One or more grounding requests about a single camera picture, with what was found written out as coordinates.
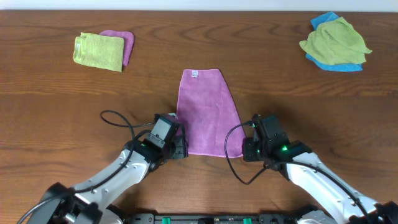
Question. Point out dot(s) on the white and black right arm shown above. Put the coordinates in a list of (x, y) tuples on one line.
[(297, 163)]

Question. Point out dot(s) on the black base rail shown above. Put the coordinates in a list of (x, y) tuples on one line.
[(314, 216)]

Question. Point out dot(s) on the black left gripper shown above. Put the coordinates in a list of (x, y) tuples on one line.
[(183, 147)]

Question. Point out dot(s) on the purple microfiber cloth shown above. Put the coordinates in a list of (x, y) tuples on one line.
[(207, 110)]

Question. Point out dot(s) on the folded green cloth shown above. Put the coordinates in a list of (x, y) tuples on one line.
[(99, 51)]

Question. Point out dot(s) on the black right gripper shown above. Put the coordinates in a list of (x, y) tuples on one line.
[(247, 152)]

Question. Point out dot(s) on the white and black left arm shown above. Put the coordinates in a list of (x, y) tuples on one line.
[(90, 201)]

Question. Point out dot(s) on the crumpled green cloth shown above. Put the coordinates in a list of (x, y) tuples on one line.
[(336, 42)]

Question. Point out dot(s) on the blue cloth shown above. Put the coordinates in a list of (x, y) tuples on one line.
[(346, 67)]

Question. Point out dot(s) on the folded purple cloth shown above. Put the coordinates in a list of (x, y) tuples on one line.
[(128, 42)]

